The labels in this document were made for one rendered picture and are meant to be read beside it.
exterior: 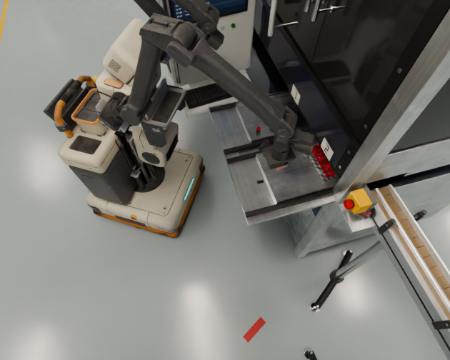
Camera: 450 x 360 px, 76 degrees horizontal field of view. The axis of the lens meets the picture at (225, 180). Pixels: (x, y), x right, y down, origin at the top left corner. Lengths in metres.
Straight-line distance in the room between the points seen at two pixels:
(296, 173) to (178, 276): 1.13
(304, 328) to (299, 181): 1.04
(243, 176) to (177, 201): 0.75
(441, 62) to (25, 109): 3.23
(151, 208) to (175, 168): 0.34
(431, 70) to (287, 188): 0.71
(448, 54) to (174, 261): 1.82
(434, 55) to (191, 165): 1.61
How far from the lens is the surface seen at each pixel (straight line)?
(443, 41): 0.83
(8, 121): 3.41
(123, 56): 1.17
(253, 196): 1.27
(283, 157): 1.01
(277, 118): 0.86
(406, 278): 1.33
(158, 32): 0.82
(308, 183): 1.34
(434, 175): 1.62
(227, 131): 1.48
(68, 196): 2.60
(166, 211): 1.94
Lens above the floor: 2.01
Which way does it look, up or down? 59 degrees down
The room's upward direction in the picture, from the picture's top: 1 degrees counter-clockwise
